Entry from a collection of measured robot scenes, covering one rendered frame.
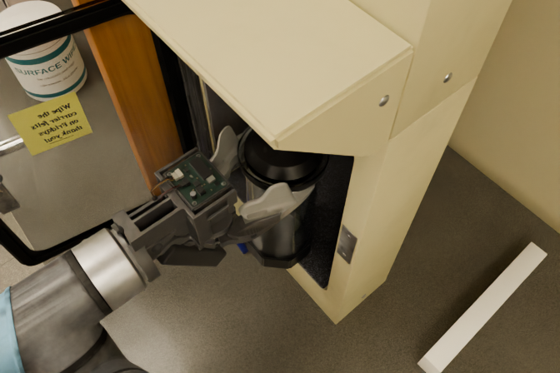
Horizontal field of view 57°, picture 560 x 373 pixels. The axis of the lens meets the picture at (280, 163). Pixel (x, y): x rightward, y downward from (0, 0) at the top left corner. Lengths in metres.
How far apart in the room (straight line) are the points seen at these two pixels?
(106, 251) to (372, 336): 0.46
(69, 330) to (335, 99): 0.34
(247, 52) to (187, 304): 0.58
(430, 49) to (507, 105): 0.59
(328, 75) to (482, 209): 0.69
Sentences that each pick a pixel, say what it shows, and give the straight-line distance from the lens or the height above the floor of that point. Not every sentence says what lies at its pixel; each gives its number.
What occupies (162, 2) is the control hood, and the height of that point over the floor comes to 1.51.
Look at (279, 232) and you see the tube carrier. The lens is 0.67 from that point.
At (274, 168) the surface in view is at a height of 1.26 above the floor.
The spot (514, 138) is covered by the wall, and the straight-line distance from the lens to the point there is 0.97.
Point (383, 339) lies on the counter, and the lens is 0.83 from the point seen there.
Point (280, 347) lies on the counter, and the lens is 0.82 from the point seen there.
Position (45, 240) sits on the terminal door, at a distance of 0.84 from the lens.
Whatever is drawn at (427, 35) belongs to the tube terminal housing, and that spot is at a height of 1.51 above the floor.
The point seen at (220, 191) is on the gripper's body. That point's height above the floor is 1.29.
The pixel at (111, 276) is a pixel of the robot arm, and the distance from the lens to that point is 0.52.
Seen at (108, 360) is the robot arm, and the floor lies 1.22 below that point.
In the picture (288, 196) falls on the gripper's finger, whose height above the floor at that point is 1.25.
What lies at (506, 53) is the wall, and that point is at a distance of 0.89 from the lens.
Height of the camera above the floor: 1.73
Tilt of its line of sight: 56 degrees down
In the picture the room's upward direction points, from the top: straight up
